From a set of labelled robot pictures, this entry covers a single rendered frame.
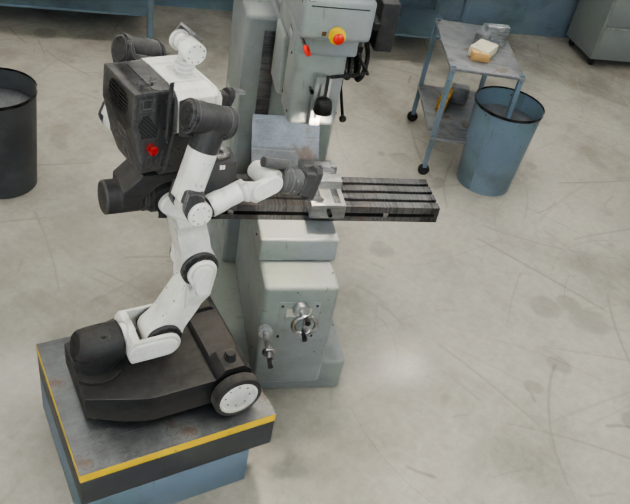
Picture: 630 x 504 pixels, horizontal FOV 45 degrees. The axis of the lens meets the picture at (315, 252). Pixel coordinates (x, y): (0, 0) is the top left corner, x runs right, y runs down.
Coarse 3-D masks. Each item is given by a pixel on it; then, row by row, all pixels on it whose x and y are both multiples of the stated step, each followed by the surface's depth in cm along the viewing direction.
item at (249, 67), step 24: (240, 0) 339; (264, 0) 333; (240, 24) 338; (264, 24) 322; (240, 48) 338; (264, 48) 328; (240, 72) 338; (264, 72) 336; (240, 96) 342; (264, 96) 343; (240, 120) 350; (240, 144) 358; (240, 168) 367
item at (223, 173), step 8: (224, 152) 312; (232, 152) 316; (216, 160) 309; (224, 160) 310; (232, 160) 311; (216, 168) 309; (224, 168) 311; (232, 168) 312; (216, 176) 312; (224, 176) 313; (232, 176) 315; (208, 184) 313; (216, 184) 315; (224, 184) 316; (208, 192) 316
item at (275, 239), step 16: (256, 224) 330; (272, 224) 326; (288, 224) 328; (304, 224) 330; (320, 224) 332; (256, 240) 329; (272, 240) 319; (288, 240) 320; (304, 240) 322; (320, 240) 324; (336, 240) 325; (272, 256) 324; (288, 256) 326; (304, 256) 327; (320, 256) 329
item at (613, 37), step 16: (592, 0) 731; (608, 0) 707; (624, 0) 699; (576, 16) 758; (592, 16) 731; (608, 16) 708; (624, 16) 710; (576, 32) 758; (592, 32) 731; (608, 32) 718; (624, 32) 721; (592, 48) 731; (608, 48) 730; (624, 48) 733; (592, 64) 743
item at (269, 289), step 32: (256, 256) 335; (256, 288) 335; (288, 288) 315; (320, 288) 318; (256, 320) 334; (288, 320) 326; (320, 320) 330; (256, 352) 337; (288, 352) 340; (320, 352) 344
